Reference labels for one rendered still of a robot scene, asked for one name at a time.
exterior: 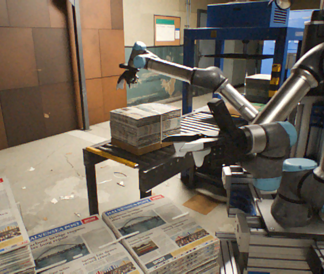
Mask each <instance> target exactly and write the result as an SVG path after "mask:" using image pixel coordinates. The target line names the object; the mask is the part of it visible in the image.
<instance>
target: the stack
mask: <svg viewBox="0 0 324 274"><path fill-rule="evenodd" d="M101 216H102V218H100V216H99V215H98V214H95V215H93V216H89V217H84V218H81V219H78V220H74V221H71V222H68V223H64V224H61V225H59V226H56V227H52V228H49V229H46V230H43V231H40V232H36V233H33V234H30V235H28V237H29V240H30V244H29V247H30V251H31V254H32V257H33V259H34V262H35V266H36V267H35V270H36V273H37V274H219V273H220V272H219V267H220V266H219V265H218V263H217V262H218V261H217V259H218V253H219V248H220V247H219V245H220V239H218V238H217V237H216V236H215V235H213V234H212V233H211V231H209V230H208V229H207V228H205V227H204V226H202V225H201V223H199V222H198V221H197V220H196V219H194V218H192V217H190V216H189V212H184V211H183V210H182V209H181V208H180V207H179V206H178V205H177V204H176V203H174V202H173V201H172V200H171V199H169V198H168V197H166V196H165V195H164V194H157V195H152V196H150V197H147V198H144V199H140V200H136V201H134V202H130V203H127V204H123V205H121V206H119V207H116V208H113V209H109V210H107V211H104V212H102V214H101Z"/></svg>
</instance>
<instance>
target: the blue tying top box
mask: <svg viewBox="0 0 324 274"><path fill-rule="evenodd" d="M271 1H272V0H268V1H253V2H238V3H223V4H222V5H219V4H215V5H208V11H207V24H206V28H207V29H210V28H237V27H288V24H289V15H290V8H288V9H285V10H281V9H279V8H278V7H277V6H276V4H275V2H272V4H271V5H270V6H269V7H268V4H269V3H270V2H271Z"/></svg>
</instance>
